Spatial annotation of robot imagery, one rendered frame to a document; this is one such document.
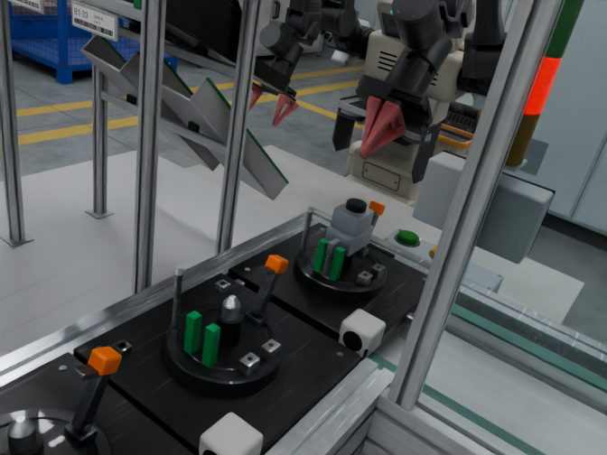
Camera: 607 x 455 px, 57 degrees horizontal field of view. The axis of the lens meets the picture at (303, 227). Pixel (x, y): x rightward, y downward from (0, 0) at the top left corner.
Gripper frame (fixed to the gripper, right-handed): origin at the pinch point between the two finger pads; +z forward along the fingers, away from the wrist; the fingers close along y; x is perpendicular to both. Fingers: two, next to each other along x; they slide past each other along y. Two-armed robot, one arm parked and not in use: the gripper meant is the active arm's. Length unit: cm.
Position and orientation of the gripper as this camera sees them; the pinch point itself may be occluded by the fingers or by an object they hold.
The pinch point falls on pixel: (365, 152)
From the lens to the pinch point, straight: 76.9
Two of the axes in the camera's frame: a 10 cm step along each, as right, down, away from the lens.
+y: 7.9, 4.1, -4.5
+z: -5.2, 8.4, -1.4
